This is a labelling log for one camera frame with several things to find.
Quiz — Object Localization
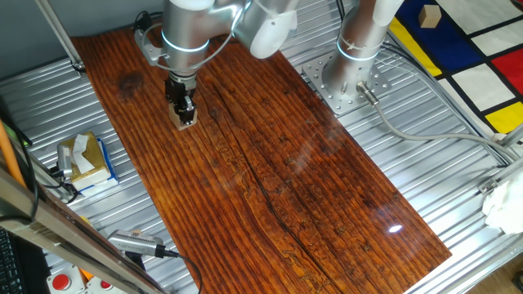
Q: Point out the gold tissue box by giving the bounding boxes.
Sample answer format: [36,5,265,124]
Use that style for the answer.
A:
[56,131,112,191]

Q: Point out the glossy brown wooden board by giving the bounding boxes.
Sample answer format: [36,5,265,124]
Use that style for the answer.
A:
[69,7,453,294]

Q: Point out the thin metal pole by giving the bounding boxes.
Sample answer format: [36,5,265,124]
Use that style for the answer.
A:
[34,0,87,74]

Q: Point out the aluminium profile rail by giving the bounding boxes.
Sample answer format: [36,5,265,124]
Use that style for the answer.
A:
[497,122,523,149]

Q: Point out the small wooden block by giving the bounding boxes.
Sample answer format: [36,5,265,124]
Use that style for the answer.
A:
[168,102,199,131]

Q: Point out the grey box with red button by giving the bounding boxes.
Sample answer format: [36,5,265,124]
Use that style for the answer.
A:
[45,265,87,294]
[83,276,123,294]

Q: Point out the metal corner bracket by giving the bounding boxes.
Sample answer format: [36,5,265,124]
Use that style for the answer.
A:
[476,178,500,196]

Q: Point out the wooden cube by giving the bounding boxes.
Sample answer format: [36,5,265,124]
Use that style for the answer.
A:
[418,4,443,29]

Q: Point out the orange pole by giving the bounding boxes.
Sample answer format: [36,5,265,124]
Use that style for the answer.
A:
[0,120,28,189]

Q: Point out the silver camera with black plug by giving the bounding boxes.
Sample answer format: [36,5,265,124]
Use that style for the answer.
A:
[106,229,167,259]

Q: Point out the black keyboard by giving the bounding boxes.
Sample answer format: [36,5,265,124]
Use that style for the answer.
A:
[0,226,25,294]

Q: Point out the colourful checked cloth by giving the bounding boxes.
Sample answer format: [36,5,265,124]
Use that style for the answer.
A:
[387,0,523,136]

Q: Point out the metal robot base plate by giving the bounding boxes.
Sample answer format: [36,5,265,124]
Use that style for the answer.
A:
[301,51,392,116]

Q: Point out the blue and white tissue pack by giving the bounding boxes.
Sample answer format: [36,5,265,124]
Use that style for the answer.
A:
[77,138,120,198]

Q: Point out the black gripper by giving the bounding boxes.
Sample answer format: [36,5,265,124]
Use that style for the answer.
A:
[165,79,198,127]

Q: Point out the black camera cable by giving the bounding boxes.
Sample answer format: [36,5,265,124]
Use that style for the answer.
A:
[163,249,204,294]

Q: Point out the wrist camera with grey bracket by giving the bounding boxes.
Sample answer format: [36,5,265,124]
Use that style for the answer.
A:
[133,11,167,67]

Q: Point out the black hanging cable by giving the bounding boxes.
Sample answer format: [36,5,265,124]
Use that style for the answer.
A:
[0,96,41,225]

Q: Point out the silver camera with ribbed housing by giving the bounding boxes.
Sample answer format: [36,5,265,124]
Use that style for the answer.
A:
[56,143,74,179]

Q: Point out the aluminium frame beam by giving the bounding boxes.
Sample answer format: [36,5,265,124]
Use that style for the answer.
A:
[0,163,168,294]

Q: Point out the white crumpled cloth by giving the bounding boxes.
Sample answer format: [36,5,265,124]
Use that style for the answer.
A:
[481,171,523,236]

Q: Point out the cable bundle at robot base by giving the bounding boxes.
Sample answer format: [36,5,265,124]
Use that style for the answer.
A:
[379,38,512,168]

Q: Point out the grey robot cable with connector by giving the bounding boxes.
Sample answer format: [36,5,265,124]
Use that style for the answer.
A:
[355,81,520,163]

